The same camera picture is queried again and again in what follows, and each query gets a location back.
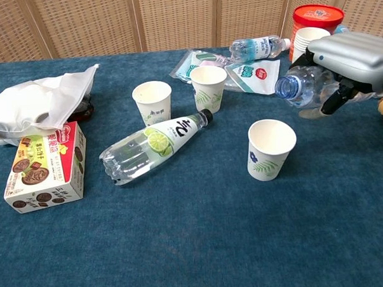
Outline chocolate cookie box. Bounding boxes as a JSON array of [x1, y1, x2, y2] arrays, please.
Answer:
[[0, 120, 90, 215]]

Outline lime soda bottle black cap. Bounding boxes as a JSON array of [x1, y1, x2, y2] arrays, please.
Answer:
[[97, 107, 217, 187]]

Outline paper cup grey lettering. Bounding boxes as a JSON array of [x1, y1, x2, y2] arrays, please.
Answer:
[[131, 79, 174, 128]]

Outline water bottle blue label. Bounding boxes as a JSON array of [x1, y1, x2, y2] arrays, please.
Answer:
[[228, 34, 292, 63]]

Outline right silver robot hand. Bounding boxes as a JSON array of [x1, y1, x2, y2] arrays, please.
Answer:
[[290, 30, 383, 119]]

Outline paper cup blue flower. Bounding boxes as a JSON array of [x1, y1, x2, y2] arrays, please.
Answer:
[[245, 117, 299, 182]]

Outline woven bamboo folding screen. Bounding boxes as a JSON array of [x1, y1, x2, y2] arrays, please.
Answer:
[[0, 0, 383, 63]]

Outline paper cup fern print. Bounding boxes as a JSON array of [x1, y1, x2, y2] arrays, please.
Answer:
[[189, 64, 229, 115]]

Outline blue table cloth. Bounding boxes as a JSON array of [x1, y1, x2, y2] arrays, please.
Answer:
[[0, 38, 383, 287]]

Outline small clear plastic bottle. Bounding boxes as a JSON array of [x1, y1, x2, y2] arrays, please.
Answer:
[[273, 63, 342, 110]]

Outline dark brown glossy object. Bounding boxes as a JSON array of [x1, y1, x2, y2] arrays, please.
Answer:
[[67, 93, 95, 123]]

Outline red lidded snack canister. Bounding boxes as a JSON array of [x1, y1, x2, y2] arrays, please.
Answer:
[[286, 2, 347, 62]]

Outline white plastic bag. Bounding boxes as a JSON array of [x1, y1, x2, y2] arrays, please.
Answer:
[[0, 63, 104, 148]]

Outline stacked white paper cups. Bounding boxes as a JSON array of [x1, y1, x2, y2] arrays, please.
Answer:
[[290, 25, 332, 63]]

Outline white green salt pouch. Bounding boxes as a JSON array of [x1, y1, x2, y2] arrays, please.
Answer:
[[222, 58, 283, 98]]

